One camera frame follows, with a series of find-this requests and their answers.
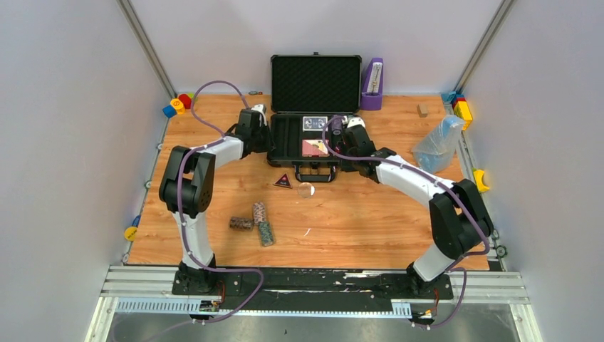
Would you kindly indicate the black triangular all-in button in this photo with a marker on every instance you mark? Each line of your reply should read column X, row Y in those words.
column 284, row 181

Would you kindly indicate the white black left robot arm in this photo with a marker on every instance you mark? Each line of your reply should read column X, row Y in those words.
column 187, row 188

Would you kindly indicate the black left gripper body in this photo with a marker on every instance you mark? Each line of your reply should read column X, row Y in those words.
column 264, row 138

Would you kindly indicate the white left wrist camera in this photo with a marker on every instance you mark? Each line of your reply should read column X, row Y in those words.
column 261, row 110

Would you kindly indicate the colourful round toy blocks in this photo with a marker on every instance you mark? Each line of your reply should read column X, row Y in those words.
column 180, row 105

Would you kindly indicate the red playing card deck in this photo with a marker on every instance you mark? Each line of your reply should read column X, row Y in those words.
column 314, row 148

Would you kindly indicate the brown poker chip stack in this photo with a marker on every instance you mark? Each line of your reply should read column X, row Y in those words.
column 241, row 224

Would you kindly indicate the small wooden block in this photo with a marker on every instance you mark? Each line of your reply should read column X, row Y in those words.
column 422, row 110

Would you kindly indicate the yellow curved toy piece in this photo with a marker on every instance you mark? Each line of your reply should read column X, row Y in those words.
column 479, row 178

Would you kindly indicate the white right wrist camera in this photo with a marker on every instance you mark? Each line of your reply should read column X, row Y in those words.
column 352, row 121

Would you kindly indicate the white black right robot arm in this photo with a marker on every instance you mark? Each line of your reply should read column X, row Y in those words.
column 458, row 216

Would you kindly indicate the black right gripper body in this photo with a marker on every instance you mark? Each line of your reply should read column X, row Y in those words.
column 348, row 165

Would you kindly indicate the yellow round tag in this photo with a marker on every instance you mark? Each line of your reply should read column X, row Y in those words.
column 130, row 233

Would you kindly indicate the colourful toy brick stack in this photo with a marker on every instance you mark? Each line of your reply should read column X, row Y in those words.
column 459, row 106

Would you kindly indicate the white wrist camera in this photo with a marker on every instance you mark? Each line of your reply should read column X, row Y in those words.
column 261, row 110
column 352, row 121

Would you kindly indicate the black poker set case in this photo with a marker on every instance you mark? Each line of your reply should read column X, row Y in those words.
column 310, row 85

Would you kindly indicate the dark green poker chip stack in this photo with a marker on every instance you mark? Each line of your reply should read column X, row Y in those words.
column 266, row 234

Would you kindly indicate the clear plastic bag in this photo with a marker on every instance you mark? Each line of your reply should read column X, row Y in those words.
column 435, row 151

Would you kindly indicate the pink poker chip stack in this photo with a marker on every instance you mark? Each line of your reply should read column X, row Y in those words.
column 259, row 213

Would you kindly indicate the purple metronome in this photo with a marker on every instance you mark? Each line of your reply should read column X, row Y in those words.
column 371, row 93

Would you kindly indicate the clear round dealer button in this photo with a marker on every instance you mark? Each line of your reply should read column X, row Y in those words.
column 306, row 190

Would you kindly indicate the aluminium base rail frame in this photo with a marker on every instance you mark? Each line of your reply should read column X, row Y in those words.
column 313, row 293

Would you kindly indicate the purple poker chip stack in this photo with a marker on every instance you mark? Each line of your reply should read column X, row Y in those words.
column 336, row 126

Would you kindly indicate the blue playing card deck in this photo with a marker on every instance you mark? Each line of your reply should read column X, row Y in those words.
column 313, row 123

